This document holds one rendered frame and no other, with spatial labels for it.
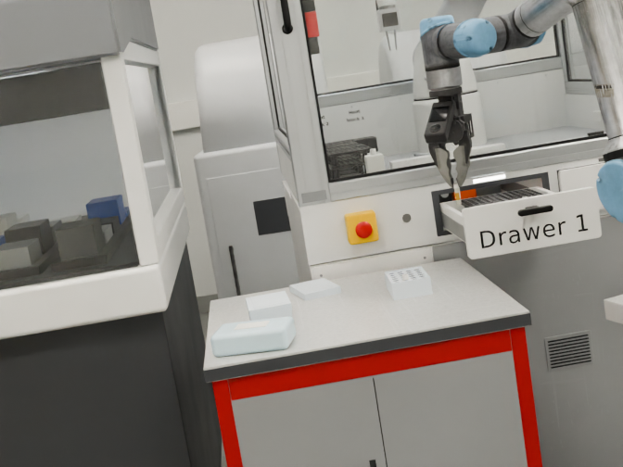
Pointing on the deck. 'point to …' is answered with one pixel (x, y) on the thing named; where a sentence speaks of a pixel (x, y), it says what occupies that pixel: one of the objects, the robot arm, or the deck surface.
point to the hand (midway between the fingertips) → (454, 182)
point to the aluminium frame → (289, 46)
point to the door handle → (286, 18)
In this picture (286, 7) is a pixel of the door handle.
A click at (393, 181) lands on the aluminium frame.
